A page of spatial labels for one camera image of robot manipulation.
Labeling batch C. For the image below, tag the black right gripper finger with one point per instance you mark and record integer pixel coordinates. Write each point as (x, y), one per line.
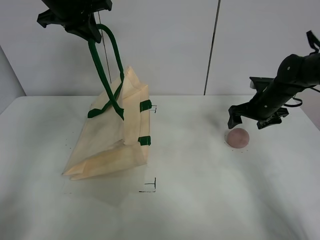
(235, 114)
(274, 119)

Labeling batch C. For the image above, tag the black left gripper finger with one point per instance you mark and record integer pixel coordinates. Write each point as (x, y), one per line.
(49, 18)
(85, 28)

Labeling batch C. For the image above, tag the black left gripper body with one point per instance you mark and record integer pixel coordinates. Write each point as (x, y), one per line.
(69, 10)

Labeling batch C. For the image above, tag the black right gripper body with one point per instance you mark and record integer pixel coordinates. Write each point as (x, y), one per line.
(271, 94)

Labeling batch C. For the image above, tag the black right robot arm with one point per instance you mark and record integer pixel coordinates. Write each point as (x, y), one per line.
(294, 75)

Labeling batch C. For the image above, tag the cream linen bag green handles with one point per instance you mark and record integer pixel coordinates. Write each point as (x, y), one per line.
(116, 134)

